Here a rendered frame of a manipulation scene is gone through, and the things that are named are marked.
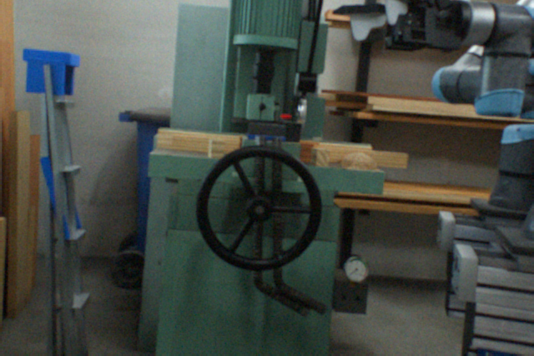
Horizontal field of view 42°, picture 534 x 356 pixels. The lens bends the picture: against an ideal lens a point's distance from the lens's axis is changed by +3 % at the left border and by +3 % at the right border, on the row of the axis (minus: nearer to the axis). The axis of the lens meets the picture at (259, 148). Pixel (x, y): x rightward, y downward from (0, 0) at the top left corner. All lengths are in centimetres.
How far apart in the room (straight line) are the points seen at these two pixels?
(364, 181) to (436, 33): 65
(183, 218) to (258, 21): 55
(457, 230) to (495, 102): 78
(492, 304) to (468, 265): 9
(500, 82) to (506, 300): 48
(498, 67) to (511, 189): 78
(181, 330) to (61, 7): 283
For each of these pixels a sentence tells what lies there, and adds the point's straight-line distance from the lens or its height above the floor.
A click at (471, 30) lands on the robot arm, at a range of 121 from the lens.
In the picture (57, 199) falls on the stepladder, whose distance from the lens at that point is 248.
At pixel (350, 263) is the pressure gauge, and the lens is 171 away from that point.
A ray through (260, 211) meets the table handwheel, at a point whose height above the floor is 81.
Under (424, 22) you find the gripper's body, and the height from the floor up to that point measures 120.
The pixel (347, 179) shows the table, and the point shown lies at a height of 87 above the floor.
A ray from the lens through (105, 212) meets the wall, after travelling 428.
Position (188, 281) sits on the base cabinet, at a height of 58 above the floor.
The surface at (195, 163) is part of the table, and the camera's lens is 171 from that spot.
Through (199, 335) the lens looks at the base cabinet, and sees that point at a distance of 180.
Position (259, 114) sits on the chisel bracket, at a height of 102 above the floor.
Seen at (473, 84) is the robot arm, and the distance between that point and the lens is 128.
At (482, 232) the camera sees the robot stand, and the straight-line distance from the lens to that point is 197.
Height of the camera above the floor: 106
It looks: 4 degrees down
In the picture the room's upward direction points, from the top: 5 degrees clockwise
